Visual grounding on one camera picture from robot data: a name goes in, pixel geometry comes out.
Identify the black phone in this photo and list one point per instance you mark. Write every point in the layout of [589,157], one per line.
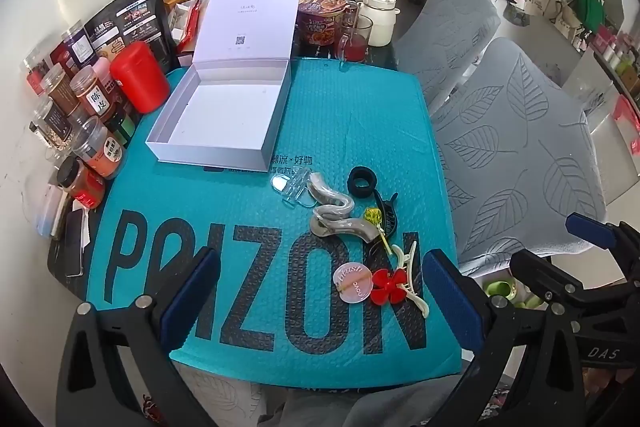
[75,239]

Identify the pink bottle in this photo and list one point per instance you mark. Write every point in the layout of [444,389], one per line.
[103,74]

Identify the green slippers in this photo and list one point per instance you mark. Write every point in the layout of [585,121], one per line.
[502,289]

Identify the white gift box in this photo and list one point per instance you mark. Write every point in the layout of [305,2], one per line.
[220,117]

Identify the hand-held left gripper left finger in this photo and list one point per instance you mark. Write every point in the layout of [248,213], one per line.
[192,302]

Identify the cream hair claw red flower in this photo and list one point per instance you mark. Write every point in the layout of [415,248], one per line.
[400,282]

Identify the red snack packet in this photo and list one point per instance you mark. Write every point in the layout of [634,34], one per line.
[192,24]

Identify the yellow lollipop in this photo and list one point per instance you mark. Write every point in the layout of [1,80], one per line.
[371,217]

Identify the clear plastic hair clip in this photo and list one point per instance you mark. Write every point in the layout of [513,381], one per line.
[290,187]

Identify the teal printed bubble mailer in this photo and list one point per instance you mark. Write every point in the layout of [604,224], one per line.
[310,127]

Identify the pink round hair clip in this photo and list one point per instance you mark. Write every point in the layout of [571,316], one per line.
[352,283]

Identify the black hair claw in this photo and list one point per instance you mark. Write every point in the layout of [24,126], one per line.
[387,212]

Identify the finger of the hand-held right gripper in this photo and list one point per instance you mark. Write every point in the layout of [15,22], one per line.
[550,279]
[590,229]

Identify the row of clear spice jars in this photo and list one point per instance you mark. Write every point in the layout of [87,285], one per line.
[75,107]

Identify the glass of red drink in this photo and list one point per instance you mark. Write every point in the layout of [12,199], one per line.
[356,39]

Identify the black hair band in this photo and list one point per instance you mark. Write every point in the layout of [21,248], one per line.
[363,181]

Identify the grey leaf chair cover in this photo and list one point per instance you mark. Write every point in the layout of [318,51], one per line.
[450,32]
[520,147]

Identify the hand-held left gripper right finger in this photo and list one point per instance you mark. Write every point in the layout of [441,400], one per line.
[450,302]

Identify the instant noodle cup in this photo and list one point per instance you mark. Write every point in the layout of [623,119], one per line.
[320,19]

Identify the marbled beige wavy hair claw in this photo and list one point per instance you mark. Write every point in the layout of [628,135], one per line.
[340,219]

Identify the cream kettle bottle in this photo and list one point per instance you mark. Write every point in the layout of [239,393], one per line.
[380,12]

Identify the red canister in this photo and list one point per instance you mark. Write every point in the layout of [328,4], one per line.
[139,77]

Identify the black snack pouch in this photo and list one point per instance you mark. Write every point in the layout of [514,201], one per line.
[127,19]

